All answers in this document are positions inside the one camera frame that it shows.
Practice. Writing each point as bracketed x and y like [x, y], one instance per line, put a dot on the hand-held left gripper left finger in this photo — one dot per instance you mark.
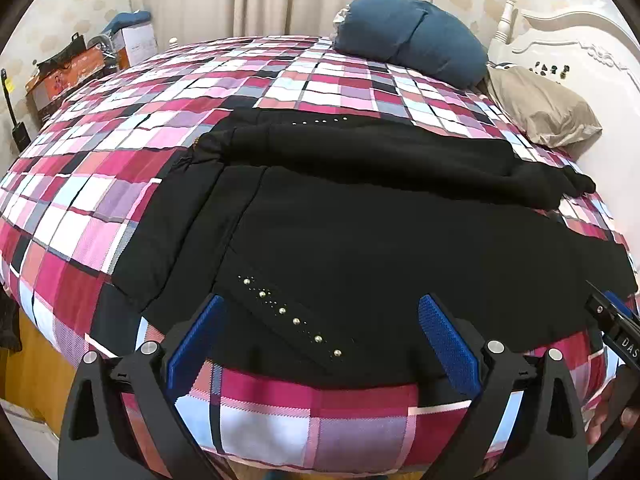
[196, 341]

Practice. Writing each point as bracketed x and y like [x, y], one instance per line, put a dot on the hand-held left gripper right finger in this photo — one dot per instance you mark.
[450, 345]

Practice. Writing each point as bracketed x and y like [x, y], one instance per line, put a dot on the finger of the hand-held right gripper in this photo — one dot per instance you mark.
[611, 302]

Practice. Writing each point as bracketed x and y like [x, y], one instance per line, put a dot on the black pants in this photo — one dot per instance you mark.
[380, 220]

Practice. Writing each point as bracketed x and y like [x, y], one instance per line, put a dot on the beige pillow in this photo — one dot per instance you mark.
[545, 107]

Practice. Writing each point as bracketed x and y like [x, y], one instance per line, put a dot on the plaid bed blanket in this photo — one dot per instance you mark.
[150, 125]

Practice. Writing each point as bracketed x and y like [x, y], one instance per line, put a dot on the white spotted pillow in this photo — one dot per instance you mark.
[547, 69]

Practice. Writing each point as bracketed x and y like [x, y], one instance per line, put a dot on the white headboard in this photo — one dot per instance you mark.
[590, 60]

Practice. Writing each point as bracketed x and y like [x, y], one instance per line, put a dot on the black stick device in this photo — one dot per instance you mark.
[15, 120]

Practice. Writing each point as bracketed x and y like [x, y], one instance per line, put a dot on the orange box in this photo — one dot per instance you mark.
[55, 90]

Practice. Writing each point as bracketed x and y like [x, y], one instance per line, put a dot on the white cardboard box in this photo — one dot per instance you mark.
[137, 45]

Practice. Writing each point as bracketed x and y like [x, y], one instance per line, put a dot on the blue pillow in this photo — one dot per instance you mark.
[415, 35]

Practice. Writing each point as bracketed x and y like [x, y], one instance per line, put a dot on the black bag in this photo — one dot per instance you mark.
[67, 55]

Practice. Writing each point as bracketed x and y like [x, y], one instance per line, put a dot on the blue cloth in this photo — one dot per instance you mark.
[127, 20]

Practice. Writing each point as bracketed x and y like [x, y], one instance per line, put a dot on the wooden bed frame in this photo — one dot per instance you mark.
[42, 375]

